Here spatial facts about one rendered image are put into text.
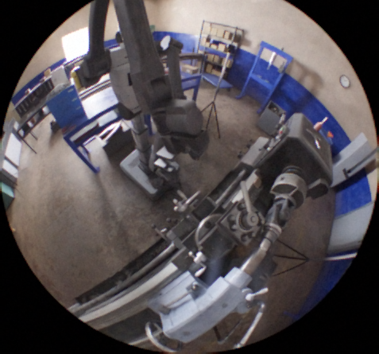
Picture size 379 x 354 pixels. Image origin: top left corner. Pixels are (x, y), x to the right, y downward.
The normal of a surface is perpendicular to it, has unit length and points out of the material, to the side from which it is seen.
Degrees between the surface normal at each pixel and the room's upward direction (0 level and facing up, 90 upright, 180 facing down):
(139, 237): 0
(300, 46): 90
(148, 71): 68
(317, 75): 90
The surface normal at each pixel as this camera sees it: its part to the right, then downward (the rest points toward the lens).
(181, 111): -0.59, 0.66
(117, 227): 0.14, -0.48
